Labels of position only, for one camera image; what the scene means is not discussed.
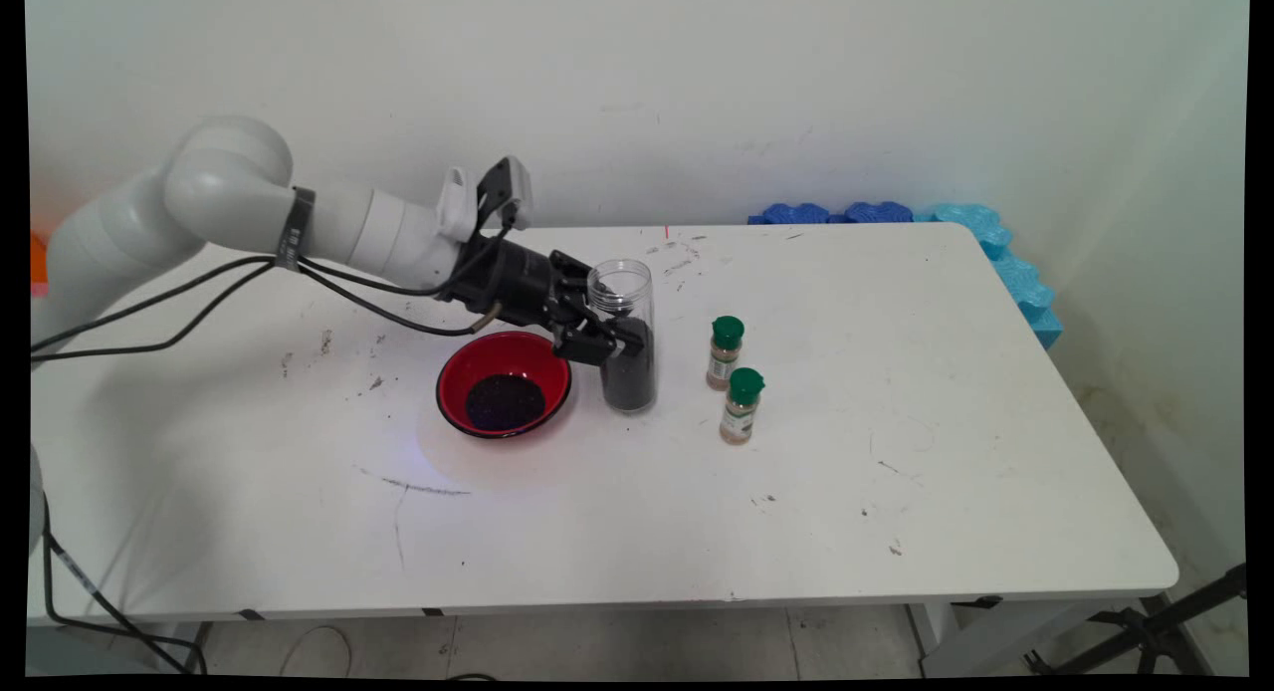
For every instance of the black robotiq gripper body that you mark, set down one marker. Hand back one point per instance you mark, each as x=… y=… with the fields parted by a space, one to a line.
x=508 y=278

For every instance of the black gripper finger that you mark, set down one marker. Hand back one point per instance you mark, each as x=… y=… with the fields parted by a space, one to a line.
x=577 y=275
x=597 y=343

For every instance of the clear jar with black grains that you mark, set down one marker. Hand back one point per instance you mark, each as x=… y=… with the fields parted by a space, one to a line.
x=629 y=382

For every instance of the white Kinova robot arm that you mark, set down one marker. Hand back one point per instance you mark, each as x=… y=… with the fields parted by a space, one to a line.
x=229 y=183

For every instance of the red bowl with black rim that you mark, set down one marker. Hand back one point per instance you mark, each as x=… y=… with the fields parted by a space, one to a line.
x=468 y=367

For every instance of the black grains pile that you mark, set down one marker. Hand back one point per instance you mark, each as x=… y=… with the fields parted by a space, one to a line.
x=506 y=402

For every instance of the green-capped spice bottle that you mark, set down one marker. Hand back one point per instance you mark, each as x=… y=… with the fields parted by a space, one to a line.
x=725 y=357
x=741 y=412

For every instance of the dark blue foam mat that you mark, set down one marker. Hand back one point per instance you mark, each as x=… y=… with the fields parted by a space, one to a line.
x=878 y=212
x=791 y=214

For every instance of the light blue foam mat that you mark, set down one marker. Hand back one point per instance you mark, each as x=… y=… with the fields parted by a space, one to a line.
x=1015 y=273

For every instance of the white table leg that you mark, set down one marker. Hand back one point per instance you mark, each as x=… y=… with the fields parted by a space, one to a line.
x=184 y=646
x=955 y=641

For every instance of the orange foam mat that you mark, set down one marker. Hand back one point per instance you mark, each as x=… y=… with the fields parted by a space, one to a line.
x=38 y=258

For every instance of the black tripod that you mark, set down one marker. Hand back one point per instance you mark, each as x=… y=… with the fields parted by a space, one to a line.
x=1155 y=631

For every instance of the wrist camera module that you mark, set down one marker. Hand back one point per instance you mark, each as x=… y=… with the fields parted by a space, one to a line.
x=503 y=188

